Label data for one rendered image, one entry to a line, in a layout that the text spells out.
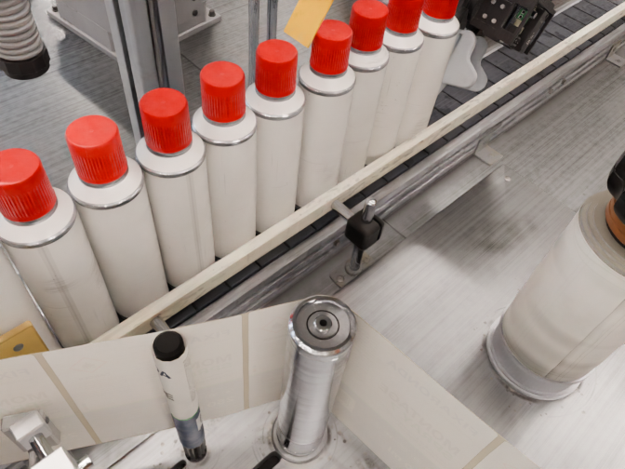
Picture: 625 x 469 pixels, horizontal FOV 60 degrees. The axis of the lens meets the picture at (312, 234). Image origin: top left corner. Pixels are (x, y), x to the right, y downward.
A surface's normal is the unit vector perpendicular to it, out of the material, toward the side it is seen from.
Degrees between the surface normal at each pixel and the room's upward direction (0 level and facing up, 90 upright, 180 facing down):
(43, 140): 0
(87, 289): 90
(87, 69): 0
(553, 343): 89
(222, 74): 3
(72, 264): 90
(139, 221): 90
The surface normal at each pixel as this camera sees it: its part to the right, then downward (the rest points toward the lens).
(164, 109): 0.08, -0.65
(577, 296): -0.81, 0.43
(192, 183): 0.63, 0.64
